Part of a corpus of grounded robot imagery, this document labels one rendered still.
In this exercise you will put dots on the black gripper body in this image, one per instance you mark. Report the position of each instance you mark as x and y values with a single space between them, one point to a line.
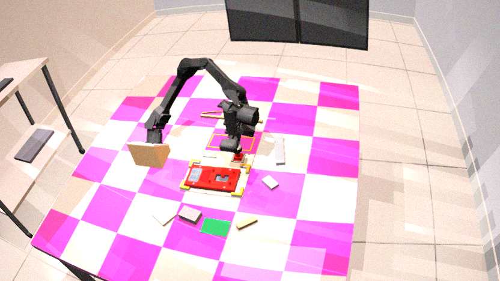
231 144

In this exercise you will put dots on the green flat rectangular mat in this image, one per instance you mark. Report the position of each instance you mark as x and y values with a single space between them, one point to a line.
215 227

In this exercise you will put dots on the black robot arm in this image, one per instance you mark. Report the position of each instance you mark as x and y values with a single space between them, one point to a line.
239 109

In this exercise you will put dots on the red flat rectangular tray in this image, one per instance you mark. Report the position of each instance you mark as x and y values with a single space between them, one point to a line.
212 178

